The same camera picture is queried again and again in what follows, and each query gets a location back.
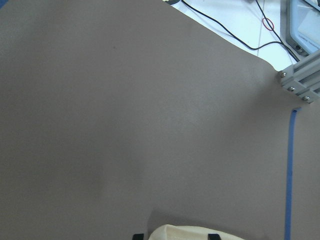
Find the red rubber band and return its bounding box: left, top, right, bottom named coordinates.
left=261, top=17, right=275, bottom=32

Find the blue teach pendant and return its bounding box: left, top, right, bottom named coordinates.
left=280, top=0, right=320, bottom=57

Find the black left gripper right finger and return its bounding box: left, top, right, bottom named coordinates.
left=207, top=233, right=220, bottom=240

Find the thin black desk cable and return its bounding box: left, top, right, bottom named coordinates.
left=181, top=0, right=300, bottom=63

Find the cream long-sleeve graphic shirt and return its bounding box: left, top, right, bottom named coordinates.
left=148, top=224, right=242, bottom=240

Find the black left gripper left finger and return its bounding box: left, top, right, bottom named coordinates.
left=132, top=233, right=145, bottom=240

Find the aluminium frame post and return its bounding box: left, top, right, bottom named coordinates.
left=279, top=50, right=320, bottom=104

